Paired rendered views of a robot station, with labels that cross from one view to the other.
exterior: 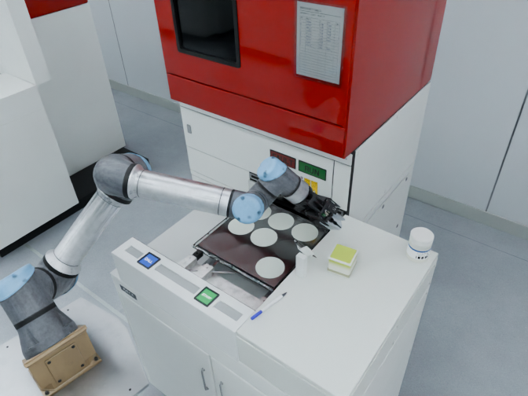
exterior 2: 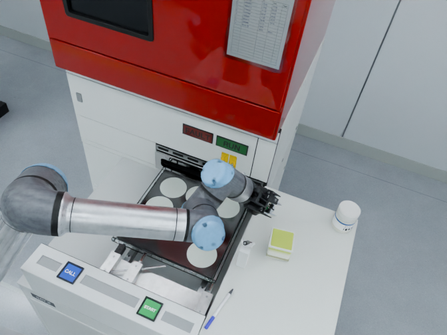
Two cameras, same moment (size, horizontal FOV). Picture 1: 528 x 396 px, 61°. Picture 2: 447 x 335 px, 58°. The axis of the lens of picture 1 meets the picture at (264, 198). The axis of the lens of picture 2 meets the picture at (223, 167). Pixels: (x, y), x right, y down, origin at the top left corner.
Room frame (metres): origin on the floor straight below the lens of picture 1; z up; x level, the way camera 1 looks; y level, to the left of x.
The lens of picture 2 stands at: (0.42, 0.22, 2.06)
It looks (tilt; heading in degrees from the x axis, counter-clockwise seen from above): 47 degrees down; 338
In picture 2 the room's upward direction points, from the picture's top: 8 degrees clockwise
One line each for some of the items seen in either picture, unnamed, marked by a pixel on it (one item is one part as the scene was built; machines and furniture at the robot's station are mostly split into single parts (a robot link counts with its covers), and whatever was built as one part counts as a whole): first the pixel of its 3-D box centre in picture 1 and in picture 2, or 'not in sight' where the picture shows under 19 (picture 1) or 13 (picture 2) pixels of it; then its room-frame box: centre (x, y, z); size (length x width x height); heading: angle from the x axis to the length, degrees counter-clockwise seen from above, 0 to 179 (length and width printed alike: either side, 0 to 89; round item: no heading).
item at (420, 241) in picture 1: (419, 245); (345, 217); (1.03, -0.49, 1.01); 0.07 x 0.07 x 0.10
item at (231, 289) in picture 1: (220, 291); (154, 288); (1.00, 0.16, 0.87); 0.36 x 0.08 x 0.03; 51
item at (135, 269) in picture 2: (202, 274); (132, 274); (1.05, 0.22, 0.89); 0.08 x 0.03 x 0.03; 141
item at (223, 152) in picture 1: (258, 164); (167, 136); (1.51, 0.02, 1.02); 0.82 x 0.03 x 0.40; 51
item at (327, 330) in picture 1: (343, 304); (283, 285); (0.90, -0.24, 0.89); 0.62 x 0.35 x 0.14; 141
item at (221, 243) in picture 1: (263, 237); (186, 218); (1.22, 0.01, 0.90); 0.34 x 0.34 x 0.01; 51
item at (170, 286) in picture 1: (180, 293); (113, 302); (0.97, 0.28, 0.89); 0.55 x 0.09 x 0.14; 51
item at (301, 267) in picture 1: (304, 256); (245, 248); (0.98, -0.12, 1.03); 0.06 x 0.04 x 0.13; 141
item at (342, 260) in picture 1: (342, 261); (280, 244); (0.99, -0.24, 1.00); 0.07 x 0.07 x 0.07; 60
